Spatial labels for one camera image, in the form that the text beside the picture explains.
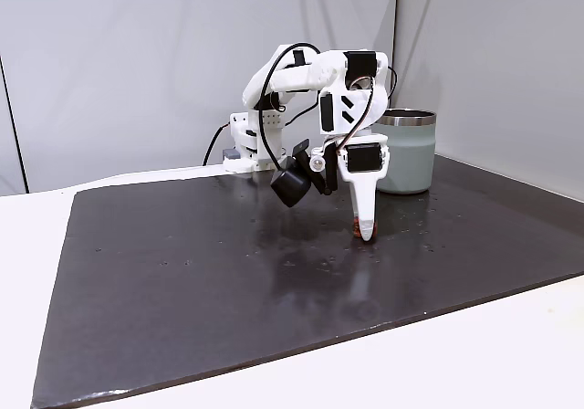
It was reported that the red-brown cube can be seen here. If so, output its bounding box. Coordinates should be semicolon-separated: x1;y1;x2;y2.
351;215;380;243

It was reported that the pale green steel cup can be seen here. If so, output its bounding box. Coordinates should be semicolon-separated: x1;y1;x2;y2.
370;109;438;195

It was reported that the black table mat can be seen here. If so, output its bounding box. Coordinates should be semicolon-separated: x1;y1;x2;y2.
29;154;584;409

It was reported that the black camera box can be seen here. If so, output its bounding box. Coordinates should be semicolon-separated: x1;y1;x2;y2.
269;138;339;209

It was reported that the black camera cable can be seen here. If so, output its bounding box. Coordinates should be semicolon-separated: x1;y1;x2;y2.
254;41;323;171

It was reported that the black base power cable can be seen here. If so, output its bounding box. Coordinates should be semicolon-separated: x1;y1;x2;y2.
202;124;233;167

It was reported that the thin black wall strip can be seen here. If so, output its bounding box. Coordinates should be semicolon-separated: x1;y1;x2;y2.
0;54;31;195

